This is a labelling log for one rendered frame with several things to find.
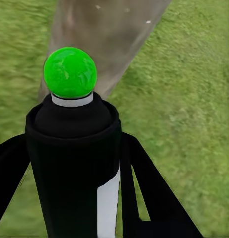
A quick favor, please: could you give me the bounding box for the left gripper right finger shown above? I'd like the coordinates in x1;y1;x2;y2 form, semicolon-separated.
120;132;203;238

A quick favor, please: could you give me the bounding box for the pesticide atomizer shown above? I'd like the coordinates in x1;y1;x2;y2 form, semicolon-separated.
25;47;122;238

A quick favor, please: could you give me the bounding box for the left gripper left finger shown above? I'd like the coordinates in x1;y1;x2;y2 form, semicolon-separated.
0;134;30;220

